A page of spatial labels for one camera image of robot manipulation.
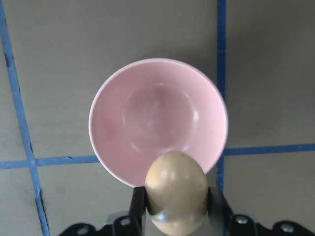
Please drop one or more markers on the pink bowl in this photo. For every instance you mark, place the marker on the pink bowl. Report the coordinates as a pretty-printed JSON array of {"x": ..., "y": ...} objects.
[{"x": 153, "y": 106}]

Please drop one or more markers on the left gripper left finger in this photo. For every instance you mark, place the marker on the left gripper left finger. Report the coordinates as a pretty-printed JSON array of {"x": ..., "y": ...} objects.
[{"x": 131, "y": 223}]

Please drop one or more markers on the brown egg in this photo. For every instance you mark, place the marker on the brown egg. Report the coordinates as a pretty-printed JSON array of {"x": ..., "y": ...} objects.
[{"x": 177, "y": 191}]

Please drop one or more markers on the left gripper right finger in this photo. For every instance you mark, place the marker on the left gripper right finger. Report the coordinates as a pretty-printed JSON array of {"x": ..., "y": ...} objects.
[{"x": 243, "y": 225}]

